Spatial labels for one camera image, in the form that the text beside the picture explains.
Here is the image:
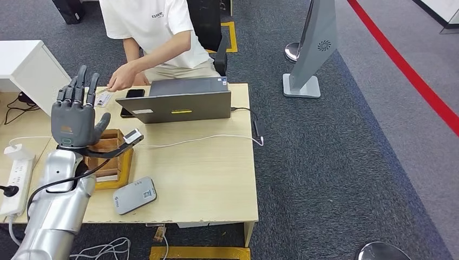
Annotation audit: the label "yellow floor tape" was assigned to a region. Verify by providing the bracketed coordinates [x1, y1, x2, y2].
[148, 246, 252, 260]
[206, 21, 238, 54]

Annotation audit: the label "black office chair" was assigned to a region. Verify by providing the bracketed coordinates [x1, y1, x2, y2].
[186, 0, 229, 77]

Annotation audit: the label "black smartphone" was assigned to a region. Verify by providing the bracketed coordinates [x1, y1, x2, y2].
[120, 88, 146, 119]

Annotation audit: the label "red floor tape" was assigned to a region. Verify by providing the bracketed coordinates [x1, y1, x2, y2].
[346, 0, 459, 138]

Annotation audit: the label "grey sign stand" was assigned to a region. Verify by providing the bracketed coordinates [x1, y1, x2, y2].
[282, 0, 338, 99]

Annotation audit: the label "white ID card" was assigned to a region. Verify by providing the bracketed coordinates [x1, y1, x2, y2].
[94, 92, 113, 108]

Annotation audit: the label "person's right hand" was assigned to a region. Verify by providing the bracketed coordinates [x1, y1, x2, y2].
[134, 71, 152, 86]

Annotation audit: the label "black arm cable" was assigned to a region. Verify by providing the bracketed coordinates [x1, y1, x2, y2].
[27, 158, 111, 218]

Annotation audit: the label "black bag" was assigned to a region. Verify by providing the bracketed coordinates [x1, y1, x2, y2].
[51, 0, 87, 25]

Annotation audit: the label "white power strip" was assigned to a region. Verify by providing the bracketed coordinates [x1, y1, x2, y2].
[0, 158, 35, 217]

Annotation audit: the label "person's left hand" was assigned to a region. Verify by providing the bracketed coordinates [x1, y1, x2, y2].
[107, 62, 139, 93]

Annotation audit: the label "chrome stanchion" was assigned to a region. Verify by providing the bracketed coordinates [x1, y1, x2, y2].
[357, 241, 413, 260]
[284, 0, 316, 63]

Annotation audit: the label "black laptop cable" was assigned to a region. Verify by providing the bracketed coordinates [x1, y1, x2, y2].
[230, 107, 259, 123]

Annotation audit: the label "wooden compartment organizer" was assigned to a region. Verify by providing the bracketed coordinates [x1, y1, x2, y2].
[84, 129, 126, 180]

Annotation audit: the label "long white cable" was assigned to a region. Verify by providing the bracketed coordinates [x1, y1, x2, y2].
[9, 133, 265, 150]

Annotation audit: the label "black adapter with cable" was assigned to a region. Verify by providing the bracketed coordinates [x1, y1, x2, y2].
[3, 91, 41, 126]

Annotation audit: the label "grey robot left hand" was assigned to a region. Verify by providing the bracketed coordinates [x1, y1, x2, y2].
[50, 65, 112, 148]

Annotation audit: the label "person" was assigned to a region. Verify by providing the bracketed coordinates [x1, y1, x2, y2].
[99, 0, 228, 93]

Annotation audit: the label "white charger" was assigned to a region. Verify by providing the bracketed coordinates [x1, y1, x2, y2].
[3, 143, 35, 161]

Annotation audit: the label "grey laptop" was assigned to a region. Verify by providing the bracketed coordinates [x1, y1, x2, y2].
[115, 76, 233, 125]

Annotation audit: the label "pale wrist camera on bracket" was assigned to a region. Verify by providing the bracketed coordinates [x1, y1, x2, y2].
[77, 128, 145, 159]

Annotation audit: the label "small black dongle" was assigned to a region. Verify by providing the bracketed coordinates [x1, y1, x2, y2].
[253, 120, 267, 138]

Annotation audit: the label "white cabinet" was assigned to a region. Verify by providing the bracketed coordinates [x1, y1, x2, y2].
[0, 40, 73, 118]

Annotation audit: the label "grey power strip cord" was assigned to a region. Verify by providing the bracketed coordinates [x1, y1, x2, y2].
[8, 214, 24, 248]

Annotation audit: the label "looped white floor cables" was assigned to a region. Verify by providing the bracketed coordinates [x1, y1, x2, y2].
[70, 237, 132, 260]

